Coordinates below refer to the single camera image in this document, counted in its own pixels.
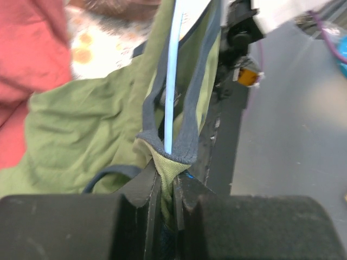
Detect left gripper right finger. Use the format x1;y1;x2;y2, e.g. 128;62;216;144
173;172;343;259

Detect floral table mat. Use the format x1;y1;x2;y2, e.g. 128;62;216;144
65;5;152;80

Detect blue wire hanger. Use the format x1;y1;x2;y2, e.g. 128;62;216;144
164;0;184;154

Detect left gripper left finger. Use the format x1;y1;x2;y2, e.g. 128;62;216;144
1;162;161;260

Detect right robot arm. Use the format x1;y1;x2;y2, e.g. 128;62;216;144
214;1;327;100

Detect green tank top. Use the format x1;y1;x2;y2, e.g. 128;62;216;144
1;1;221;228

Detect red tank top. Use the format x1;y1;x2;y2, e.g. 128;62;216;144
1;0;72;168

